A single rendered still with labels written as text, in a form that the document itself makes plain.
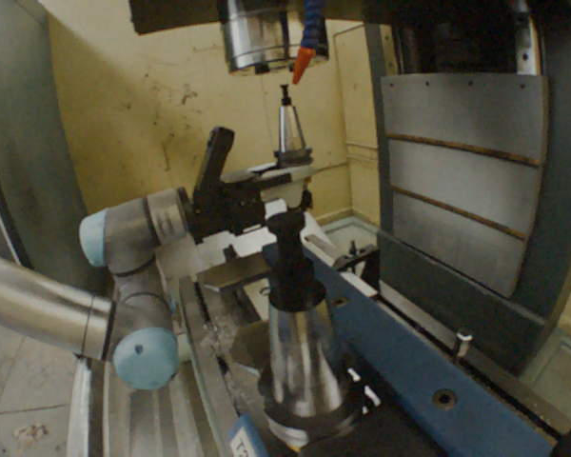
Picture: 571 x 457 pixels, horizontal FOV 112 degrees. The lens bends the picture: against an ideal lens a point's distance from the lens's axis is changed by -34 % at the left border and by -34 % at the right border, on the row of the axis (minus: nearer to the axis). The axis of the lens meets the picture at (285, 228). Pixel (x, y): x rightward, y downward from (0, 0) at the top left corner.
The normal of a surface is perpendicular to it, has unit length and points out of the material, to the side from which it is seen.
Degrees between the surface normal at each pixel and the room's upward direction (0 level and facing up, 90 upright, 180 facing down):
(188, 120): 90
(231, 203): 90
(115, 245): 90
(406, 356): 0
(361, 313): 0
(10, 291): 58
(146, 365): 90
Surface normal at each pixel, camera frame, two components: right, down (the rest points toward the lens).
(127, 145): 0.41, 0.33
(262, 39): -0.22, 0.44
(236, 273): -0.15, -0.90
